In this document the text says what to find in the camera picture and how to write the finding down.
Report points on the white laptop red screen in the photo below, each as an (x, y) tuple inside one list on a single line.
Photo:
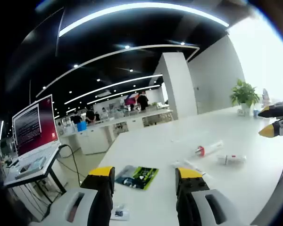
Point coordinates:
[(35, 122)]

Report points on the blue bin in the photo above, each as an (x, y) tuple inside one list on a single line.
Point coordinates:
[(81, 126)]

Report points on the green navy skincare sachet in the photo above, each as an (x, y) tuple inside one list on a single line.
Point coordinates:
[(141, 176)]

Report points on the small white spray bottle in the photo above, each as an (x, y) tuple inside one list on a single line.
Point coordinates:
[(233, 159)]

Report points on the green potted plant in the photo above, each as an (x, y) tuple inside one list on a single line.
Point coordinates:
[(244, 94)]

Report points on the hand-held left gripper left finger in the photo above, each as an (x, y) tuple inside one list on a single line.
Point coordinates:
[(57, 209)]

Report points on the pink display screen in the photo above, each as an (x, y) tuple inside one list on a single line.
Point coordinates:
[(131, 100)]

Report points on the blue white pack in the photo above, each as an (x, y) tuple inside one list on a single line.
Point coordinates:
[(255, 113)]

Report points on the ceiling light strips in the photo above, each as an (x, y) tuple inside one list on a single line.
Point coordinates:
[(66, 30)]

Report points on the clear skincare sachet blue label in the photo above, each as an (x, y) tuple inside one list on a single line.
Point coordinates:
[(119, 213)]

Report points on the round ceiling spotlights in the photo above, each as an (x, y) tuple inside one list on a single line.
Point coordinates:
[(127, 47)]

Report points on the pale blue small box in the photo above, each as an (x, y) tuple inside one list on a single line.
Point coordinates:
[(36, 164)]

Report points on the white skincare tube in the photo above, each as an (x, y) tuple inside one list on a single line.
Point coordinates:
[(198, 169)]

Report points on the long white counter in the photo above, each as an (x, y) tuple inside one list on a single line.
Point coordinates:
[(94, 136)]

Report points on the white pump bottle red collar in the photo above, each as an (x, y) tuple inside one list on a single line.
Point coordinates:
[(212, 147)]

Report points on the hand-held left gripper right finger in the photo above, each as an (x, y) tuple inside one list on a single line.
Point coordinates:
[(228, 213)]

